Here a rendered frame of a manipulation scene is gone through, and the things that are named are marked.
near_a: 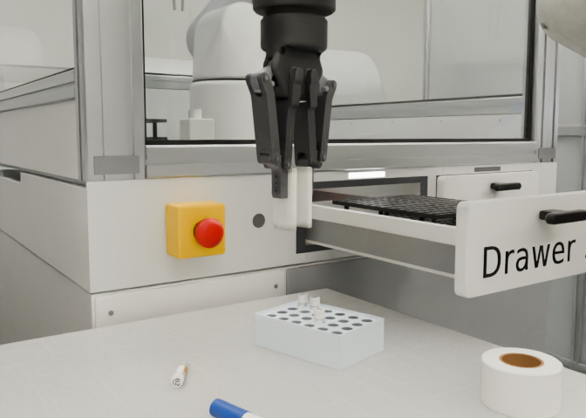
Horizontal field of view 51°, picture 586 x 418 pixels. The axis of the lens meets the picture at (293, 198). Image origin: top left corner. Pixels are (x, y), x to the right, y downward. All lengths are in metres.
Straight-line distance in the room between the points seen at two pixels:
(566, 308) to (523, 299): 1.54
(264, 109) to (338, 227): 0.31
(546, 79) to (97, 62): 0.95
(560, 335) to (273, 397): 2.48
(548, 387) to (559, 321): 2.41
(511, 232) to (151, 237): 0.47
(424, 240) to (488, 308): 0.57
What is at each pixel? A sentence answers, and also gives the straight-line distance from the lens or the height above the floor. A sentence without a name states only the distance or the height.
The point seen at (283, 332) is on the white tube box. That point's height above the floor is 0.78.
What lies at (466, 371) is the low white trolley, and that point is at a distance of 0.69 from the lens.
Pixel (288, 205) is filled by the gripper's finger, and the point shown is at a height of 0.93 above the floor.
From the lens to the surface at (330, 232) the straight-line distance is 0.94.
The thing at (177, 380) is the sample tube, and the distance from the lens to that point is 0.63.
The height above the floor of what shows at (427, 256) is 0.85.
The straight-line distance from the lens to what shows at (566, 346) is 3.01.
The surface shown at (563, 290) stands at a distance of 2.96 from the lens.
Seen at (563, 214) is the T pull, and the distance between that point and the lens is 0.80.
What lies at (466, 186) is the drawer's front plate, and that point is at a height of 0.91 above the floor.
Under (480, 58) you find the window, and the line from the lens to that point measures 1.29.
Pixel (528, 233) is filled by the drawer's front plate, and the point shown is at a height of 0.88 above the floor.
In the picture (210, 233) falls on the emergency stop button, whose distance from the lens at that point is 0.82.
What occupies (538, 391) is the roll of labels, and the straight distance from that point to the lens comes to 0.59.
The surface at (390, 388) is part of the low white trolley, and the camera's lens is 0.63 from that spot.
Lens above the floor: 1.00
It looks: 6 degrees down
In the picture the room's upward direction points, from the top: straight up
